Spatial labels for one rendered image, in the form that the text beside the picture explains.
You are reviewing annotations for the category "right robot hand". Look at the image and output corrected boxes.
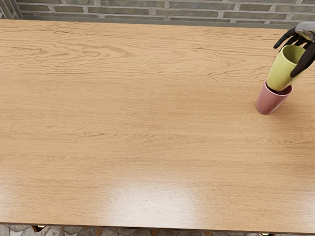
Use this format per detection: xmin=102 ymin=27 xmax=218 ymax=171
xmin=272 ymin=19 xmax=315 ymax=79

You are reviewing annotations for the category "yellow-green cup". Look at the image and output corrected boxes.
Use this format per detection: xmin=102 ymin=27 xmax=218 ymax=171
xmin=266 ymin=43 xmax=307 ymax=92

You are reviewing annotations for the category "pink cup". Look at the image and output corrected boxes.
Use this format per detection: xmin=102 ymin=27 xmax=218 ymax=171
xmin=255 ymin=80 xmax=293 ymax=116

